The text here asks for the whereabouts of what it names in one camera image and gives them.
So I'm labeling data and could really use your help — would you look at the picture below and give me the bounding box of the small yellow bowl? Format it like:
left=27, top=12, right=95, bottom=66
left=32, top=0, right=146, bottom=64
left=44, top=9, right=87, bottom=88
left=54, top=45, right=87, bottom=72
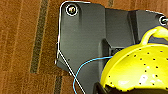
left=100, top=26, right=168, bottom=93

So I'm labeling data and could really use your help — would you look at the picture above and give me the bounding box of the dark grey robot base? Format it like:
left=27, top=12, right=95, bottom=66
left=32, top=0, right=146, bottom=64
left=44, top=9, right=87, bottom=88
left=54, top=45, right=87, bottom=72
left=54, top=1, right=168, bottom=94

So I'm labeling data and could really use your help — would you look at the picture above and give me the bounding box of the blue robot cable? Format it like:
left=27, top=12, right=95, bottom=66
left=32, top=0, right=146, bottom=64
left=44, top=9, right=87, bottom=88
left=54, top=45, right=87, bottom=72
left=73, top=56, right=113, bottom=94

